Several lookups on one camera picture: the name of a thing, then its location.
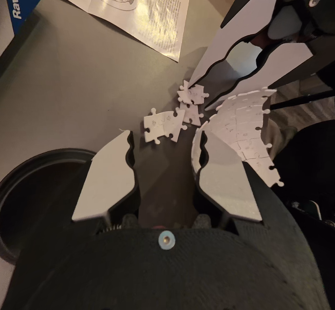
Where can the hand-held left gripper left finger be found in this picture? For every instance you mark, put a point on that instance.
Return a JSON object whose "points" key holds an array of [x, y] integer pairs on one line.
{"points": [[107, 181]]}

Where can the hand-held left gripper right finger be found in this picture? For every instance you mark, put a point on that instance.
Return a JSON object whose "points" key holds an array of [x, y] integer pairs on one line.
{"points": [[227, 184]]}

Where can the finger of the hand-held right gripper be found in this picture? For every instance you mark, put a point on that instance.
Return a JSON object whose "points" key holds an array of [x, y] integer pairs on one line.
{"points": [[282, 61], [235, 24]]}

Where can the partly built puzzle ball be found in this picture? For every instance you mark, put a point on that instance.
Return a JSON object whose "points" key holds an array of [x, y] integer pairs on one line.
{"points": [[243, 131]]}

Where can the joined white puzzle cluster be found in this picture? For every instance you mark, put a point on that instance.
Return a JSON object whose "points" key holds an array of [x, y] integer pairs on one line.
{"points": [[159, 124]]}

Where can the black round puzzle stand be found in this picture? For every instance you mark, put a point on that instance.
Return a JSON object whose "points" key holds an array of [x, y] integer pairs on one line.
{"points": [[31, 184]]}

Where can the blue puzzle box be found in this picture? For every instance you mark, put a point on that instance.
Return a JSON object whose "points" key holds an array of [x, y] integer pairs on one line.
{"points": [[23, 0]]}

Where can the black metal bar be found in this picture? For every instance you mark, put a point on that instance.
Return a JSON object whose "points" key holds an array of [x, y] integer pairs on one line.
{"points": [[301, 100]]}

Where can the white instruction sheet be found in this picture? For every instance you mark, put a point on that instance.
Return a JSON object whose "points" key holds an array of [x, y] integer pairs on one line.
{"points": [[157, 14]]}

